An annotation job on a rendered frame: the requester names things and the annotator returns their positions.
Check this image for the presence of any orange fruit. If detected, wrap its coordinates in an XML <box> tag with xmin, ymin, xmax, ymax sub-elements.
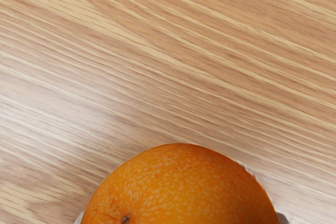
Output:
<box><xmin>78</xmin><ymin>143</ymin><xmax>279</xmax><ymax>224</ymax></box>

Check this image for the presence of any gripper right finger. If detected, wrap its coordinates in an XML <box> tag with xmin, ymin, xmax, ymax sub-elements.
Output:
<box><xmin>275</xmin><ymin>211</ymin><xmax>288</xmax><ymax>224</ymax></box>

